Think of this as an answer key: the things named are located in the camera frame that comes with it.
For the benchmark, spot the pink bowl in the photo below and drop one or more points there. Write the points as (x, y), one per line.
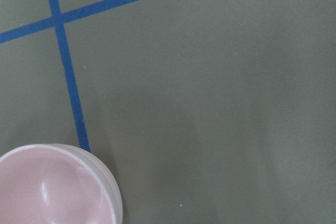
(57, 183)

